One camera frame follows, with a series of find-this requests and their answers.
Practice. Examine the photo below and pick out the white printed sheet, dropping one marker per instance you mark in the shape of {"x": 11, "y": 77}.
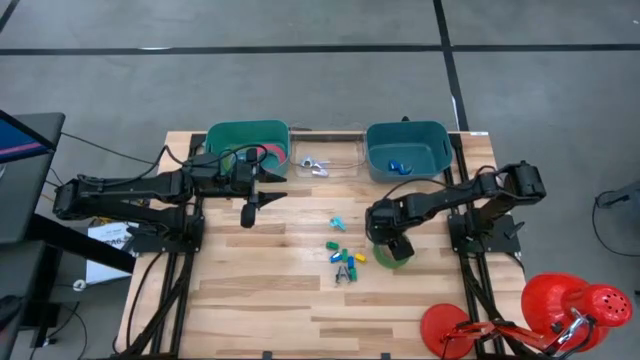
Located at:
{"x": 112, "y": 260}

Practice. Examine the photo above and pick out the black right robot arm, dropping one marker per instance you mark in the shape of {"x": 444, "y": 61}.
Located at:
{"x": 450, "y": 195}

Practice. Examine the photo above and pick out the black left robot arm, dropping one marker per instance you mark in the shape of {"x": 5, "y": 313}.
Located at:
{"x": 125, "y": 187}

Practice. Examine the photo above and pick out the yellow mini stapler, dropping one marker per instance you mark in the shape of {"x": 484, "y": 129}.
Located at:
{"x": 360, "y": 258}

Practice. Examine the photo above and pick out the small white round object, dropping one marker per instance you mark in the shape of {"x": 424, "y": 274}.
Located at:
{"x": 79, "y": 285}

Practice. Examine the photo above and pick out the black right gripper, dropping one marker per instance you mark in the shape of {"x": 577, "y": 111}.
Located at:
{"x": 385, "y": 220}

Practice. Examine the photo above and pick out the cyan staple remover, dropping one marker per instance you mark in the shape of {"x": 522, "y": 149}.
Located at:
{"x": 338, "y": 224}

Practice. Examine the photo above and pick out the red tape roll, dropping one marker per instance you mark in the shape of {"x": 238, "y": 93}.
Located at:
{"x": 280, "y": 152}

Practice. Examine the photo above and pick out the grey staple remover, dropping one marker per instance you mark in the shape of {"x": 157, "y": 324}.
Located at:
{"x": 306, "y": 161}

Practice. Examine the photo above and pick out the clear plastic bin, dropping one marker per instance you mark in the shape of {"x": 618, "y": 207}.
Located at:
{"x": 345, "y": 160}

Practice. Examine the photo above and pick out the lavender staple remover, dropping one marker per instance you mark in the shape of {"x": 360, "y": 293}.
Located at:
{"x": 320, "y": 172}

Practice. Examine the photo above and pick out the dark grey floor stand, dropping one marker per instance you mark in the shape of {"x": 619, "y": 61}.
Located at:
{"x": 622, "y": 195}

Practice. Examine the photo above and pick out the green mini stapler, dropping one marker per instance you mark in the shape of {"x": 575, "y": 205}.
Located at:
{"x": 344, "y": 254}
{"x": 332, "y": 245}
{"x": 353, "y": 274}

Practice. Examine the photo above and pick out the monitor on left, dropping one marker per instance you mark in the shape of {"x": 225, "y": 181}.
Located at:
{"x": 30, "y": 200}

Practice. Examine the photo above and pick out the red desk lamp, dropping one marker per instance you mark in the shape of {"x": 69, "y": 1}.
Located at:
{"x": 555, "y": 300}

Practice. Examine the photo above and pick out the light teal plastic bin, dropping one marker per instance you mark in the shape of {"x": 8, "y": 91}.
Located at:
{"x": 240, "y": 132}

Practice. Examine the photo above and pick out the computer monitor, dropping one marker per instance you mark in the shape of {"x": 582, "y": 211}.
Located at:
{"x": 20, "y": 140}

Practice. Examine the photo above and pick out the black office desk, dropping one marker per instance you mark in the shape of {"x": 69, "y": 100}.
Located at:
{"x": 20, "y": 280}

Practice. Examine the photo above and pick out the dark teal plastic bin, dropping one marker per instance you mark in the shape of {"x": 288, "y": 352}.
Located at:
{"x": 420, "y": 145}

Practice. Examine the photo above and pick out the black desk beam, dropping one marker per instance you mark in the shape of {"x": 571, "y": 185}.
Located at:
{"x": 80, "y": 242}

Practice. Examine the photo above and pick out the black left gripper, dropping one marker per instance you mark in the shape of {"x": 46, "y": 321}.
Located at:
{"x": 245, "y": 180}

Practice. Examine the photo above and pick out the white sticker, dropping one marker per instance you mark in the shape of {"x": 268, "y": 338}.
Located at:
{"x": 479, "y": 133}

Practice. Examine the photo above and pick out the black table clamp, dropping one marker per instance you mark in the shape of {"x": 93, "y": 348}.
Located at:
{"x": 385, "y": 356}
{"x": 267, "y": 356}

